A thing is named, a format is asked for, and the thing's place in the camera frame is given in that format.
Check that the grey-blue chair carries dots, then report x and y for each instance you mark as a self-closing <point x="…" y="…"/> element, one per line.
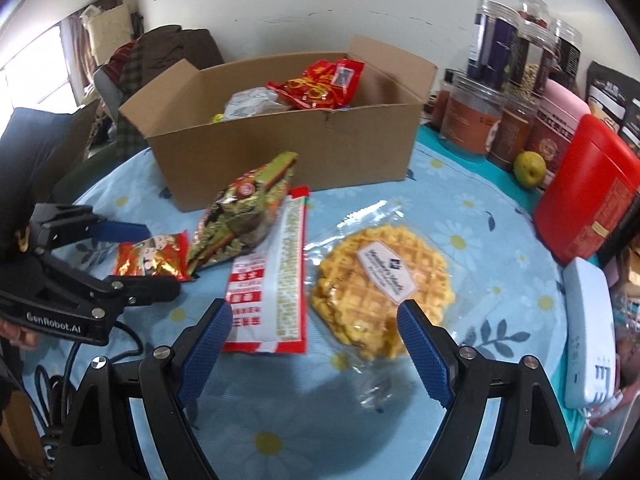
<point x="105" y="87"/>

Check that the red snack packet yellow print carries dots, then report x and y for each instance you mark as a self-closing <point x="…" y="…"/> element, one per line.
<point x="310" y="90"/>

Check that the green plaid cloth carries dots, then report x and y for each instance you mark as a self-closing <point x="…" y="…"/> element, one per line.
<point x="129" y="72"/>

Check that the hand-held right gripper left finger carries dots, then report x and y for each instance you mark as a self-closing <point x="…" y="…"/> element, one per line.
<point x="207" y="355"/>

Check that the clear plastic snack packet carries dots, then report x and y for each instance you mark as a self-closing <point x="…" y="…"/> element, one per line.
<point x="255" y="102"/>

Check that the red plastic canister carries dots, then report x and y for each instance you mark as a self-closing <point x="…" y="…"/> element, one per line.
<point x="585" y="195"/>

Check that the brown jacket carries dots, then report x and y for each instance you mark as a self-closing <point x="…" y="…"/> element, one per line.
<point x="175" y="50"/>

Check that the brown boards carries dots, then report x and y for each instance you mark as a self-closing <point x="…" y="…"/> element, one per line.
<point x="82" y="130"/>

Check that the dark label jar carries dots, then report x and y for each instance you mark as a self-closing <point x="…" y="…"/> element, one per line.
<point x="567" y="52"/>

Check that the blue floral tablecloth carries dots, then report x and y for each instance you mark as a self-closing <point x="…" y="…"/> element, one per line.
<point x="300" y="410"/>

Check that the orange powder jar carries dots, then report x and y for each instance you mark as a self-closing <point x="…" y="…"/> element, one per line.
<point x="470" y="120"/>

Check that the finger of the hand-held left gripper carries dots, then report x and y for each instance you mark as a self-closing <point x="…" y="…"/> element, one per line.
<point x="120" y="231"/>
<point x="150" y="290"/>

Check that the brown curtain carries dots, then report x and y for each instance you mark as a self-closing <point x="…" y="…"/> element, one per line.
<point x="75" y="35"/>

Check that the white plastic device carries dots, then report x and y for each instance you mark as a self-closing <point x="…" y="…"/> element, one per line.
<point x="587" y="320"/>

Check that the small red snack packet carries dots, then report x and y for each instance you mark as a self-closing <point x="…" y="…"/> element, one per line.
<point x="150" y="260"/>

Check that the clear jar of grains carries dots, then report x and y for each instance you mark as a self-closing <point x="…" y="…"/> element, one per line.
<point x="530" y="67"/>

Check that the black printed pouch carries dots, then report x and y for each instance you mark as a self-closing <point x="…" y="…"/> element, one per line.
<point x="612" y="95"/>

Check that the person's left hand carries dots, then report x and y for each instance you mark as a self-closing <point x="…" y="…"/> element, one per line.
<point x="20" y="335"/>

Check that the long red white packet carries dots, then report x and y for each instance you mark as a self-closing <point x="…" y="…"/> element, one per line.
<point x="260" y="300"/>

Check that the brown powder jar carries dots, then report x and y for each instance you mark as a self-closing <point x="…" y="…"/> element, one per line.
<point x="512" y="135"/>

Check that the pink tin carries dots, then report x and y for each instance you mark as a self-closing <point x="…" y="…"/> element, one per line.
<point x="560" y="110"/>

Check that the cardboard box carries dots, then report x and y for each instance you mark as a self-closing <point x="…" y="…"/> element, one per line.
<point x="280" y="150"/>

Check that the yellow-green lollipop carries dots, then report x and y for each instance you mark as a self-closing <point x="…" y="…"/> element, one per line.
<point x="218" y="118"/>

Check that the green gold snack packet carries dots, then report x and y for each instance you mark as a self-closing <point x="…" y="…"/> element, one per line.
<point x="240" y="210"/>

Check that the clear jar of red berries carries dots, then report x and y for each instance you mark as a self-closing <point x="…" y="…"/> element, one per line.
<point x="532" y="12"/>

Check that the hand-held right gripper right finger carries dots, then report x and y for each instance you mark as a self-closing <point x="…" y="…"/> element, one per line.
<point x="425" y="360"/>

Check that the red plaid cloth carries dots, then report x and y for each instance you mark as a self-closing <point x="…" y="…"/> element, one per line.
<point x="120" y="57"/>

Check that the waffle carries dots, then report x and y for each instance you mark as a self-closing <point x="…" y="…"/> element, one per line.
<point x="380" y="285"/>

